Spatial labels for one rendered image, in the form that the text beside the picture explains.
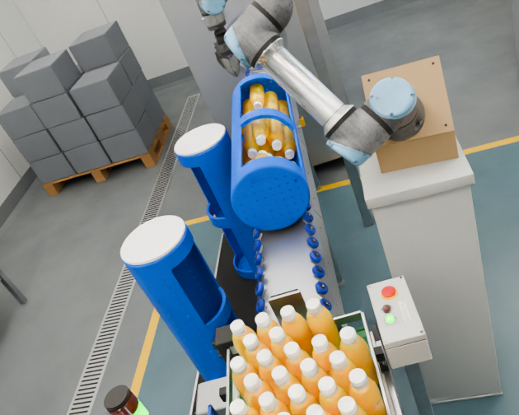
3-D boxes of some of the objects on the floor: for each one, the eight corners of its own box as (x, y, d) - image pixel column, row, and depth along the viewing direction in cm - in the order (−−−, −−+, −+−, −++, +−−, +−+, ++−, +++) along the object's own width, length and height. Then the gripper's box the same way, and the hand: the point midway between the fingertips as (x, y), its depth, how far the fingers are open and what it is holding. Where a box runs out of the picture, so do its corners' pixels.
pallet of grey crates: (171, 125, 564) (117, 19, 499) (156, 165, 501) (91, 49, 435) (77, 155, 595) (13, 58, 529) (50, 196, 531) (-26, 92, 465)
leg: (343, 278, 300) (312, 193, 265) (345, 285, 295) (314, 199, 260) (334, 281, 301) (301, 196, 266) (335, 288, 296) (302, 202, 261)
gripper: (227, 15, 197) (247, 66, 208) (205, 23, 198) (226, 74, 210) (227, 21, 190) (248, 74, 201) (204, 30, 191) (226, 82, 203)
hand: (236, 74), depth 203 cm, fingers closed
